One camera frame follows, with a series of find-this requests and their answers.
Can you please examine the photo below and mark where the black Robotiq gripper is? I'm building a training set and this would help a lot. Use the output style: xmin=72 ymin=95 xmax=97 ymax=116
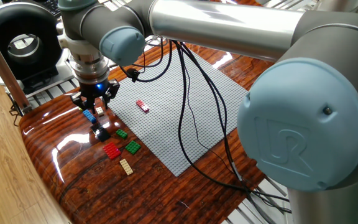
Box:
xmin=70 ymin=77 xmax=121 ymax=113

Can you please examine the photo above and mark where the red long Lego brick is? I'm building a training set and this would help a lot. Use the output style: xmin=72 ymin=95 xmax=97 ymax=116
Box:
xmin=135 ymin=99 xmax=150 ymax=113

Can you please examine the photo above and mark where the blue Lego brick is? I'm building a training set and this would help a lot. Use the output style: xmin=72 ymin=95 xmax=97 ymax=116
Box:
xmin=82 ymin=109 xmax=98 ymax=124

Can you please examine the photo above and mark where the dark grey Lego plate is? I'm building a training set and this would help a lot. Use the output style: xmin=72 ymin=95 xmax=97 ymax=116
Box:
xmin=90 ymin=123 xmax=112 ymax=143

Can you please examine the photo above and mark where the red square Lego plate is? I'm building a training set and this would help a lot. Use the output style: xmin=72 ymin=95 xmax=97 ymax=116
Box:
xmin=102 ymin=141 xmax=122 ymax=161

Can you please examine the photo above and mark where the green square Lego plate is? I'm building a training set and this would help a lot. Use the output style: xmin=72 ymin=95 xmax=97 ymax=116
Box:
xmin=124 ymin=139 xmax=142 ymax=156

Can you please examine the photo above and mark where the tan Lego plate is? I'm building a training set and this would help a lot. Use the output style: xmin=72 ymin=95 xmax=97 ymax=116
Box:
xmin=119 ymin=157 xmax=134 ymax=176

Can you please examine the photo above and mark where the grey Lego baseplate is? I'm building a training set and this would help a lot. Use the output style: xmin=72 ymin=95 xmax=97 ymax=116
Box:
xmin=106 ymin=51 xmax=250 ymax=177

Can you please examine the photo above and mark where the black keyboard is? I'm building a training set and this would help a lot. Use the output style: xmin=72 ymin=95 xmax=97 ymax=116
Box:
xmin=42 ymin=0 xmax=62 ymax=17

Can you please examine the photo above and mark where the brown wooden pole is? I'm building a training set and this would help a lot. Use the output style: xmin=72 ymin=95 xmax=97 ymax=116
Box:
xmin=0 ymin=18 xmax=32 ymax=114

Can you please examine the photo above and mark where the glossy wood-grain mat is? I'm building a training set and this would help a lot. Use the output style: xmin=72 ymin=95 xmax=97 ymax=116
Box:
xmin=19 ymin=42 xmax=276 ymax=224

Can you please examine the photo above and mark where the black cable with moulded plug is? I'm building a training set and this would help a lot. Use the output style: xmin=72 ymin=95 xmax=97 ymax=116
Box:
xmin=116 ymin=39 xmax=173 ymax=83

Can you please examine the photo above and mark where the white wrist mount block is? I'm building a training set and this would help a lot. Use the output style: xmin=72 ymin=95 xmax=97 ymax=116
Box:
xmin=56 ymin=21 xmax=104 ymax=60

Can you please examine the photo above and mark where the black power cord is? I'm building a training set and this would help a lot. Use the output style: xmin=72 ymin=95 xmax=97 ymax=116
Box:
xmin=9 ymin=93 xmax=24 ymax=128

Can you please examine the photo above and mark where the thick black cable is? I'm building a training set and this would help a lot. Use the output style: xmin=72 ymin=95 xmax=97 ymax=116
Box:
xmin=174 ymin=39 xmax=292 ymax=215

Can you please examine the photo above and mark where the thin black cable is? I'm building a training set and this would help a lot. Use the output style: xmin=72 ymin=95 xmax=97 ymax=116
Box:
xmin=183 ymin=52 xmax=251 ymax=190

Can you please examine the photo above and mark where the black cable with grey sleeve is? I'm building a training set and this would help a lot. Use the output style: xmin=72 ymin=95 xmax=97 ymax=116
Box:
xmin=178 ymin=40 xmax=292 ymax=215

